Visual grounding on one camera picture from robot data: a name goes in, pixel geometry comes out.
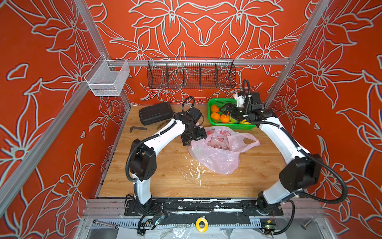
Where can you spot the clear plastic bin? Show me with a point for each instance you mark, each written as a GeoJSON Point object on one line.
{"type": "Point", "coordinates": [107, 78]}

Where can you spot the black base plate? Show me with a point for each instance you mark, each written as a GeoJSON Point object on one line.
{"type": "Point", "coordinates": [247, 206]}

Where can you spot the yellow apple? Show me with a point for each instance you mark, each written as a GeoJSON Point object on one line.
{"type": "Point", "coordinates": [245, 122]}

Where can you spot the black tool case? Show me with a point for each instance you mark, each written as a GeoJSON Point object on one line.
{"type": "Point", "coordinates": [155, 113]}

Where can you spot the yellow tape roll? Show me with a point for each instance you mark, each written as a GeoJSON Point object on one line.
{"type": "Point", "coordinates": [202, 225]}

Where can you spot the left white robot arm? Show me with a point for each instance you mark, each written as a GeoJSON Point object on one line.
{"type": "Point", "coordinates": [141, 163]}

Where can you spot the metal wrench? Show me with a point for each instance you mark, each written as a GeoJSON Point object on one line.
{"type": "Point", "coordinates": [114, 226]}

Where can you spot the black hex key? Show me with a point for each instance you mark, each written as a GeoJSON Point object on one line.
{"type": "Point", "coordinates": [133, 128]}

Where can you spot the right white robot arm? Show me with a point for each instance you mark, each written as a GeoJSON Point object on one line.
{"type": "Point", "coordinates": [302, 168]}

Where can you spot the orange fruit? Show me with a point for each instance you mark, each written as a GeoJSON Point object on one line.
{"type": "Point", "coordinates": [215, 116]}
{"type": "Point", "coordinates": [215, 108]}
{"type": "Point", "coordinates": [225, 118]}

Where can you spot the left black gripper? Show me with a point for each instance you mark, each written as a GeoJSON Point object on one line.
{"type": "Point", "coordinates": [200, 136]}

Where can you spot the pink plastic bag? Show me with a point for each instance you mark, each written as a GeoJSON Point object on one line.
{"type": "Point", "coordinates": [220, 151]}

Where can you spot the black wire basket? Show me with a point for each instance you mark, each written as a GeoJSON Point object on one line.
{"type": "Point", "coordinates": [191, 73]}

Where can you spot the green plastic basket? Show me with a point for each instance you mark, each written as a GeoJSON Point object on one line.
{"type": "Point", "coordinates": [233, 124]}

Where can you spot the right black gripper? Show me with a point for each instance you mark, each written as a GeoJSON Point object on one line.
{"type": "Point", "coordinates": [234, 112]}

